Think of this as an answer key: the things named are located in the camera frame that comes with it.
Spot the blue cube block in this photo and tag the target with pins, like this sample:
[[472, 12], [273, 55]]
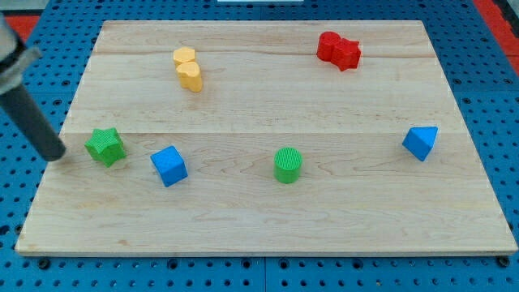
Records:
[[170, 166]]

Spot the green cylinder block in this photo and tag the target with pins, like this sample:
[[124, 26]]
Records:
[[287, 165]]

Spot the red cylinder block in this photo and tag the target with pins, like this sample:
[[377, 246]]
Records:
[[326, 45]]

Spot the green star block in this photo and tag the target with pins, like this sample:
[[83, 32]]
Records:
[[106, 146]]

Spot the yellow heart block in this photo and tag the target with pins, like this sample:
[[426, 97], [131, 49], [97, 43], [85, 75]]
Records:
[[189, 75]]

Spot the yellow hexagon block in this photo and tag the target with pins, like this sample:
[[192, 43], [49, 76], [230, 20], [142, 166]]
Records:
[[183, 55]]

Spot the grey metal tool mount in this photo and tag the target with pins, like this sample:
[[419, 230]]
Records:
[[16, 57]]

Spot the red star block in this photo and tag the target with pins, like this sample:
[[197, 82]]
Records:
[[346, 54]]

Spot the blue triangular prism block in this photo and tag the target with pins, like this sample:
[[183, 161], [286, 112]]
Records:
[[420, 141]]

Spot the light wooden board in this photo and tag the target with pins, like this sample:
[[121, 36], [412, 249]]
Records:
[[360, 191]]

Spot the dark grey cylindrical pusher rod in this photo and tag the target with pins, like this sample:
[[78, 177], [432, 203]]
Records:
[[27, 116]]

